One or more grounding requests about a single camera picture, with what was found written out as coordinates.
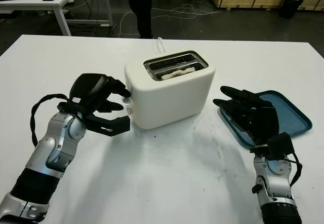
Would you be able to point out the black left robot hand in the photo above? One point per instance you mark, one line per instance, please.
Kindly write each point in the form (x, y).
(88, 89)

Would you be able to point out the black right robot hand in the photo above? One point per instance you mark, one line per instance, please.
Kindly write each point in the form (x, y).
(258, 117)

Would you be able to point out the slice of bread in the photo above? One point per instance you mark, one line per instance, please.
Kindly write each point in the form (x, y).
(177, 73)

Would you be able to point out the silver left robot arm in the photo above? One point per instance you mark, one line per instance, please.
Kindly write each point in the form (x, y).
(50, 153)

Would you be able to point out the blue plastic tray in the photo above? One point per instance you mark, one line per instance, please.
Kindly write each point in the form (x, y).
(291, 112)

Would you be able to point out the silver toaster knob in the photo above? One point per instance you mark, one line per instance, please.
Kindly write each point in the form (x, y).
(129, 109)

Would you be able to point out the white two-slot toaster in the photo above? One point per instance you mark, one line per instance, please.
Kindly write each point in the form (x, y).
(172, 99)

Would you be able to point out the white office desk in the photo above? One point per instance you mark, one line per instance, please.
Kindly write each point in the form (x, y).
(60, 8)

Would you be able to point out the person light top black trousers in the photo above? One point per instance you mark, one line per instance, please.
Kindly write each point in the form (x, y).
(143, 8)

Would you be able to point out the black trash bin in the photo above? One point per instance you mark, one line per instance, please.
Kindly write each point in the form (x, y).
(291, 6)

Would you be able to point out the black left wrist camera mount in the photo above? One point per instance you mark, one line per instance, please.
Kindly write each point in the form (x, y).
(114, 129)

